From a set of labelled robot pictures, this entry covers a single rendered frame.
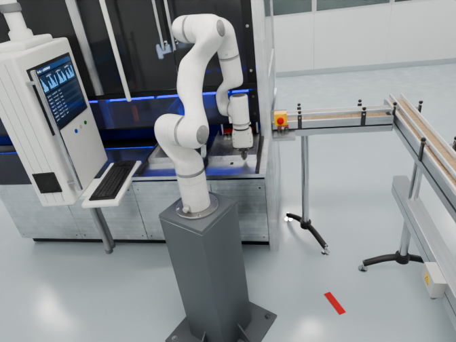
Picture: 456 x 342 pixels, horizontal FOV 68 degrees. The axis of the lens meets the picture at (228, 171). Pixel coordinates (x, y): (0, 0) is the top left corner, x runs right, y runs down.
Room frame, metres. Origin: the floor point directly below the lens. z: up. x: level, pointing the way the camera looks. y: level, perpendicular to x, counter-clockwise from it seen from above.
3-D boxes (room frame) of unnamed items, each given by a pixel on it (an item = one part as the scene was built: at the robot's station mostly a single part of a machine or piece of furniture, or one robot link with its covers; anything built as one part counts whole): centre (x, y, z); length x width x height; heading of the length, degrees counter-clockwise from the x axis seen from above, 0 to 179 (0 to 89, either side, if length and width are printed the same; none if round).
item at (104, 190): (1.69, 0.64, 0.82); 0.40 x 0.14 x 0.02; 173
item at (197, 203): (1.24, 0.16, 0.95); 0.19 x 0.19 x 0.18
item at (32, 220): (2.50, 0.62, 0.44); 2.06 x 1.00 x 0.88; 77
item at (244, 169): (1.71, 0.11, 0.87); 0.70 x 0.48 x 0.02; 77
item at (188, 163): (1.26, 0.18, 1.16); 0.19 x 0.12 x 0.24; 51
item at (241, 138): (1.55, -0.09, 1.03); 0.10 x 0.07 x 0.11; 77
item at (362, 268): (1.48, -0.99, 0.07); 0.50 x 0.08 x 0.14; 77
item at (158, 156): (1.82, 0.26, 0.90); 0.34 x 0.26 x 0.04; 167
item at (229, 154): (1.74, -0.07, 0.90); 0.34 x 0.26 x 0.04; 168
